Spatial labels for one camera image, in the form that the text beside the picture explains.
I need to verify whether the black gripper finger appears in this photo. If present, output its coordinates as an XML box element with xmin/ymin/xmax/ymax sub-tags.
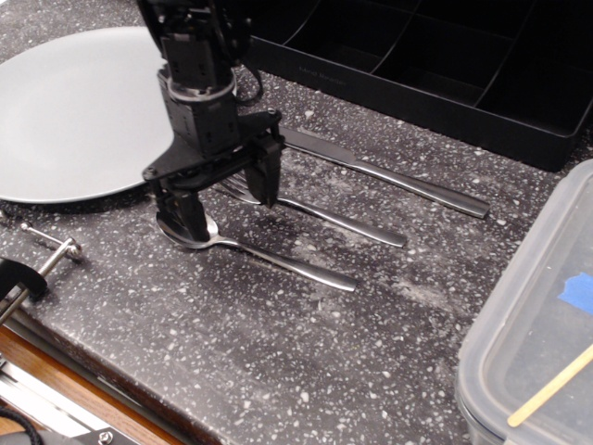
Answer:
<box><xmin>245</xmin><ymin>143</ymin><xmax>282</xmax><ymax>208</ymax></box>
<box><xmin>157</xmin><ymin>190</ymin><xmax>210</xmax><ymax>242</ymax></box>

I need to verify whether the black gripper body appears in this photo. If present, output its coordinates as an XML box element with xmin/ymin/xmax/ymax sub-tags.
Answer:
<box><xmin>143</xmin><ymin>91</ymin><xmax>284</xmax><ymax>197</ymax></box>

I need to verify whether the silver metal spoon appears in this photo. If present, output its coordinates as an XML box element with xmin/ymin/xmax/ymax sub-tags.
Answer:
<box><xmin>157</xmin><ymin>211</ymin><xmax>358</xmax><ymax>292</ymax></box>

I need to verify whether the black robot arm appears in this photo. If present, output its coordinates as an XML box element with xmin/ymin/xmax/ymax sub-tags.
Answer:
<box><xmin>138</xmin><ymin>1</ymin><xmax>284</xmax><ymax>246</ymax></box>

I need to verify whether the grey round plate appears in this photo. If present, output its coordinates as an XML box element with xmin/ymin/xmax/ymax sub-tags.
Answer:
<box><xmin>1</xmin><ymin>27</ymin><xmax>173</xmax><ymax>204</ymax></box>

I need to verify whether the silver metal fork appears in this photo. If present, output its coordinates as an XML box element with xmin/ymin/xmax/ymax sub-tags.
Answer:
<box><xmin>218</xmin><ymin>175</ymin><xmax>407</xmax><ymax>248</ymax></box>

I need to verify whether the silver metal knife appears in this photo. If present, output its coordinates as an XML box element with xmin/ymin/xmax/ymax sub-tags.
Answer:
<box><xmin>280</xmin><ymin>126</ymin><xmax>490</xmax><ymax>219</ymax></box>

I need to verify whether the metal clamp with black knob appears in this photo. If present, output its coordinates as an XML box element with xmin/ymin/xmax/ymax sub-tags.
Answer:
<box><xmin>1</xmin><ymin>222</ymin><xmax>82</xmax><ymax>324</ymax></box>

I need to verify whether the black cutlery organizer tray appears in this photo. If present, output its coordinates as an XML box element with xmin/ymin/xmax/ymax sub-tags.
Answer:
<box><xmin>242</xmin><ymin>1</ymin><xmax>592</xmax><ymax>172</ymax></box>

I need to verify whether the clear plastic container lid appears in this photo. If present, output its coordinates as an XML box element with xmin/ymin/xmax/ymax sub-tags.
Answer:
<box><xmin>456</xmin><ymin>161</ymin><xmax>592</xmax><ymax>444</ymax></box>

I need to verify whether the blue tape piece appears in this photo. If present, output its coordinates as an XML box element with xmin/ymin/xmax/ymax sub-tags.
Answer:
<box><xmin>559</xmin><ymin>273</ymin><xmax>593</xmax><ymax>313</ymax></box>

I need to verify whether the wooden stick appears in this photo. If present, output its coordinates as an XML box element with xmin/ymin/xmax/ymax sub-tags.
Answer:
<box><xmin>507</xmin><ymin>345</ymin><xmax>592</xmax><ymax>427</ymax></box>

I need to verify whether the metal rail with screw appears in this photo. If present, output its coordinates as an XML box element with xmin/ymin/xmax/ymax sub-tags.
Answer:
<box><xmin>1</xmin><ymin>359</ymin><xmax>134</xmax><ymax>444</ymax></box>

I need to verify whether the black braided cable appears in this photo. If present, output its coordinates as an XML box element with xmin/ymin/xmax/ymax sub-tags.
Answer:
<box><xmin>0</xmin><ymin>407</ymin><xmax>52</xmax><ymax>445</ymax></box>

